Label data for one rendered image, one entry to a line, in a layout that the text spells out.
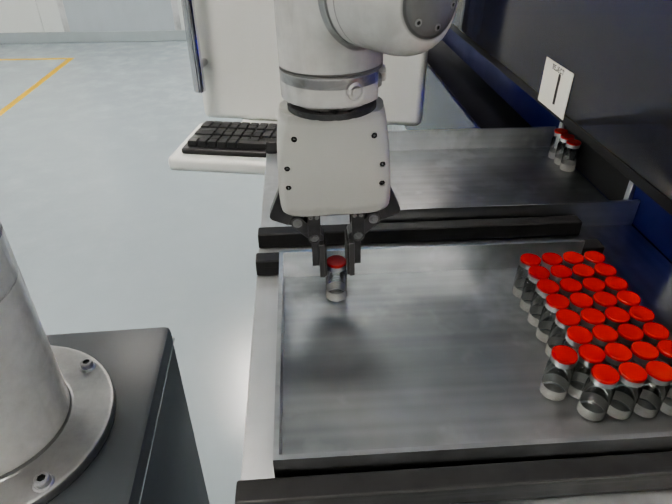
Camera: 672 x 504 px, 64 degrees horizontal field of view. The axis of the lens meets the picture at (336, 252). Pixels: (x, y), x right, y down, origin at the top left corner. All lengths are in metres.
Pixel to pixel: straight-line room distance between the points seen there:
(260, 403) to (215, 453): 1.09
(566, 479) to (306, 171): 0.31
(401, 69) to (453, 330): 0.76
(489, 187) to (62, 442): 0.62
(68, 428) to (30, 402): 0.05
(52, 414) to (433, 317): 0.35
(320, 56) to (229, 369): 1.42
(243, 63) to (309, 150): 0.81
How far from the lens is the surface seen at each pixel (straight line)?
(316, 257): 0.53
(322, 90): 0.43
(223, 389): 1.70
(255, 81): 1.26
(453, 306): 0.58
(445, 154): 0.91
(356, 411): 0.47
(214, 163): 1.09
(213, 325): 1.92
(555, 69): 0.81
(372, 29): 0.36
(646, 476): 0.46
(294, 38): 0.43
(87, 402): 0.53
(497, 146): 0.96
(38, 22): 6.31
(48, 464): 0.50
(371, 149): 0.47
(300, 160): 0.47
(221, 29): 1.25
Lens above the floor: 1.24
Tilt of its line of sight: 34 degrees down
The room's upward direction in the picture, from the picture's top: straight up
